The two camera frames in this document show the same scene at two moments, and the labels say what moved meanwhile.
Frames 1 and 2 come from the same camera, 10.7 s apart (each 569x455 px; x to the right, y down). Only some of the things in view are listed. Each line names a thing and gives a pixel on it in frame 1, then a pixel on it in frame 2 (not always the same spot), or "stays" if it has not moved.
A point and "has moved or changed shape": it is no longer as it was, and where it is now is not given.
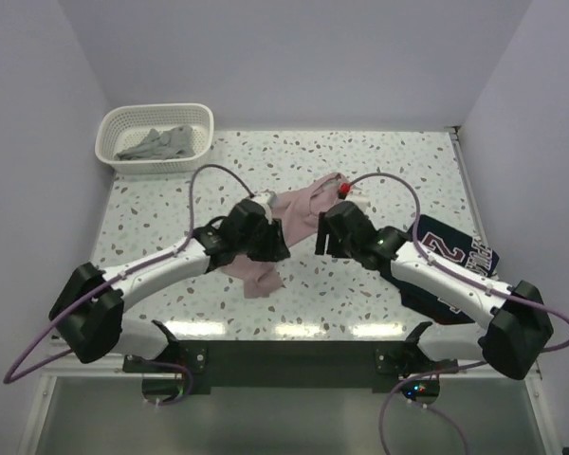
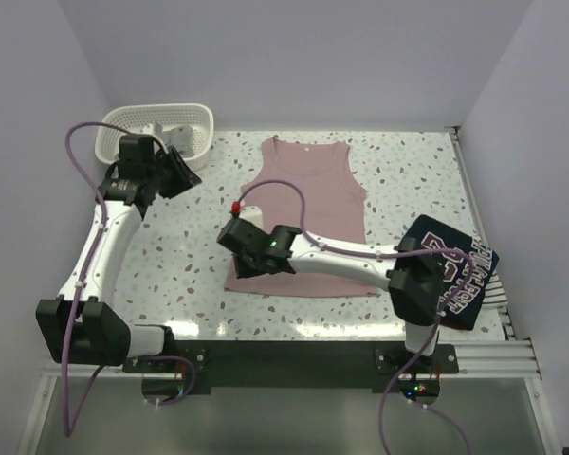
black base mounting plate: x=292 y=366 stays
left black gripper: x=276 y=248 to x=185 y=177
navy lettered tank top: x=458 y=245 stays
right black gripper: x=324 y=228 to x=245 y=270
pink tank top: x=294 y=209 has moved or changed shape
